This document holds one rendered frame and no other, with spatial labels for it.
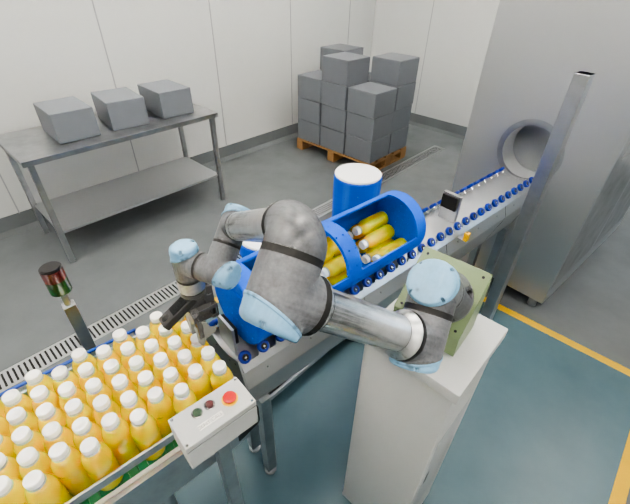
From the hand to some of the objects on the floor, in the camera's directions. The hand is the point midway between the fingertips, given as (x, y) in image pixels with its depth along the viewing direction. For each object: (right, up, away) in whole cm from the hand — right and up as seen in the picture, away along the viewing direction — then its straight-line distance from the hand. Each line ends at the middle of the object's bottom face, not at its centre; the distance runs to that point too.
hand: (197, 338), depth 122 cm
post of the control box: (+8, -102, +44) cm, 111 cm away
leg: (+15, -81, +72) cm, 109 cm away
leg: (+163, -6, +177) cm, 241 cm away
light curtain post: (+139, -39, +132) cm, 196 cm away
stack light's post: (-48, -78, +74) cm, 118 cm away
